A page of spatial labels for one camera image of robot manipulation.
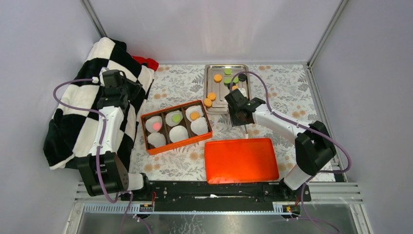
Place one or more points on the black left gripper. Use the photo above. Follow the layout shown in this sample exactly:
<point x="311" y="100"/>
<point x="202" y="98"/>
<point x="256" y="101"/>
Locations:
<point x="135" y="87"/>

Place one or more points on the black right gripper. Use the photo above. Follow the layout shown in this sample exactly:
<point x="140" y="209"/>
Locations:
<point x="234" y="121"/>

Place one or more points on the stainless steel tray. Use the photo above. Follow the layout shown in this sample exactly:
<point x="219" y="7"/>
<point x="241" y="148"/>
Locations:
<point x="219" y="106"/>

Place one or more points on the pink cookie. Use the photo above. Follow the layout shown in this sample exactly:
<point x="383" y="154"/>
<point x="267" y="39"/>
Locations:
<point x="157" y="126"/>

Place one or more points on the orange cookie tin box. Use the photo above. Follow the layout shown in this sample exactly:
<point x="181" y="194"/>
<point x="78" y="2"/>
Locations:
<point x="165" y="129"/>

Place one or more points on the steel tongs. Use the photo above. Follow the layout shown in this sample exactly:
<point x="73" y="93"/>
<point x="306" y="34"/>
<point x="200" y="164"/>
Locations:
<point x="244" y="131"/>

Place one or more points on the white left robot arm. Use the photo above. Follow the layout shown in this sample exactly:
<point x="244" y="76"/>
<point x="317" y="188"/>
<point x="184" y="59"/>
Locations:
<point x="102" y="170"/>

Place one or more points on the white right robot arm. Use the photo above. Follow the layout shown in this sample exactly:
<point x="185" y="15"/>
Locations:
<point x="311" y="140"/>

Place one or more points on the black cookie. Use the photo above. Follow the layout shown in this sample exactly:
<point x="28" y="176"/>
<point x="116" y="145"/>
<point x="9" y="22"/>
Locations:
<point x="242" y="77"/>

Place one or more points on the red cloth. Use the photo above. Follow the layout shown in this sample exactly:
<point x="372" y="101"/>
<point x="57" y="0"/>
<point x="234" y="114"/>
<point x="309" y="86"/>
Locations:
<point x="148" y="62"/>

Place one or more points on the white paper cup liner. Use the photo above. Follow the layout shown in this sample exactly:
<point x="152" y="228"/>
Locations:
<point x="178" y="133"/>
<point x="199" y="126"/>
<point x="149" y="122"/>
<point x="156" y="139"/>
<point x="168" y="117"/>
<point x="196" y="108"/>

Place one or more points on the orange tin lid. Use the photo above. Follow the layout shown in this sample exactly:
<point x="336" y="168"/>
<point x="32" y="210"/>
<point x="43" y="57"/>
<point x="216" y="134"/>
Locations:
<point x="240" y="161"/>

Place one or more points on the floral patterned tablecloth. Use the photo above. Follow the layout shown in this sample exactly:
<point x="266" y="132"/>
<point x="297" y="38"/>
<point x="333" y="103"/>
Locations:
<point x="285" y="86"/>

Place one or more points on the black white checkered blanket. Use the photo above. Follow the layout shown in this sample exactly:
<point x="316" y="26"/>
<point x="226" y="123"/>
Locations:
<point x="71" y="132"/>

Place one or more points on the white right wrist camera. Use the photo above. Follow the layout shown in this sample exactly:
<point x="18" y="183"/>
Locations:
<point x="243" y="92"/>

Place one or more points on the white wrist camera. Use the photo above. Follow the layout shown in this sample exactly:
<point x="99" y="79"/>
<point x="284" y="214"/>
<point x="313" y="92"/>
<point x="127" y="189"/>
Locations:
<point x="99" y="78"/>
<point x="243" y="92"/>

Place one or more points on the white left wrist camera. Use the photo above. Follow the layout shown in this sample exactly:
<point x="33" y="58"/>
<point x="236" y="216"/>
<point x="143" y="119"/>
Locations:
<point x="99" y="78"/>

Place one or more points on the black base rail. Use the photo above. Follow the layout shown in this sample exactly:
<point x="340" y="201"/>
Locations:
<point x="199" y="196"/>

